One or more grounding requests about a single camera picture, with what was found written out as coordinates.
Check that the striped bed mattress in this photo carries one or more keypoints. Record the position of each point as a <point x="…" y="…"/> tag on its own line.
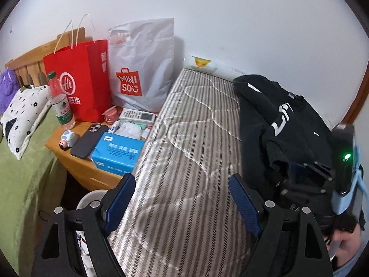
<point x="187" y="150"/>

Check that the black t-shirt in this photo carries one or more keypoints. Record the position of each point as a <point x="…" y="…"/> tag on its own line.
<point x="274" y="112"/>

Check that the clear water bottle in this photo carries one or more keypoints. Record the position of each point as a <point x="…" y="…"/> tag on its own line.
<point x="59" y="101"/>

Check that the small toy figurine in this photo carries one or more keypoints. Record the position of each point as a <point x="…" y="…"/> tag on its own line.
<point x="68" y="139"/>

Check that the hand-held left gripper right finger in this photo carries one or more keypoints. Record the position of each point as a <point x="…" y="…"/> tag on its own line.
<point x="245" y="205"/>

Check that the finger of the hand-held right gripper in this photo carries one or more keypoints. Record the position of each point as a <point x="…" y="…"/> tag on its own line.
<point x="317" y="168"/>
<point x="291" y="192"/>

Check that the blue tissue box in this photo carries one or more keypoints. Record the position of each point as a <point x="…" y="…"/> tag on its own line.
<point x="118" y="153"/>

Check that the red paper bag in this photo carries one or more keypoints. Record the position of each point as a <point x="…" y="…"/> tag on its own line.
<point x="86" y="72"/>

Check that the white patterned pillow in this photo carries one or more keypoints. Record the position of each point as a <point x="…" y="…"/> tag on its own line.
<point x="199" y="62"/>

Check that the white floral pillow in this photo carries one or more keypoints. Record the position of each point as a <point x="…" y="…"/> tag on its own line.
<point x="26" y="112"/>

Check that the crumpled white tissue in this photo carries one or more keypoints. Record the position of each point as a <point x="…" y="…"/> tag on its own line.
<point x="129" y="129"/>

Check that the person's right hand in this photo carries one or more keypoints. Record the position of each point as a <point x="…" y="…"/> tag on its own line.
<point x="347" y="243"/>

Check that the green blanket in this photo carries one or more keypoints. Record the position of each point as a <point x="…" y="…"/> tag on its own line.
<point x="23" y="193"/>

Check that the white plastic shopping bag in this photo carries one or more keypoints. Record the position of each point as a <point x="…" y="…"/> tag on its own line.
<point x="150" y="63"/>

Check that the white bin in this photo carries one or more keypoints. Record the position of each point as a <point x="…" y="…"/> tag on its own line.
<point x="89" y="197"/>

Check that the wooden headboard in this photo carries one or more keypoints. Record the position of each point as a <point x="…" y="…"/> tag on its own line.
<point x="31" y="57"/>

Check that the dark smartphone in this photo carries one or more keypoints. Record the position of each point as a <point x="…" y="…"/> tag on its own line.
<point x="86" y="142"/>

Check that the white remote control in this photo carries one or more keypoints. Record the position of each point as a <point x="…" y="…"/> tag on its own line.
<point x="135" y="115"/>

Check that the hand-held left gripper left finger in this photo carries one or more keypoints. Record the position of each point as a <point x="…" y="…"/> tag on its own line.
<point x="119" y="205"/>

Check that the wooden nightstand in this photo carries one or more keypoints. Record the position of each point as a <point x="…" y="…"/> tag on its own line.
<point x="83" y="170"/>

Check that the purple plush toy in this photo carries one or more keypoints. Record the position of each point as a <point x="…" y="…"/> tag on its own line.
<point x="7" y="89"/>

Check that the small white tube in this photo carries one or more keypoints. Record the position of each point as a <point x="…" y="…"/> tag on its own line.
<point x="115" y="127"/>

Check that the brown wooden door frame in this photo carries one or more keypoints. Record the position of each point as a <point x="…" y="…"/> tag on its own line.
<point x="357" y="112"/>

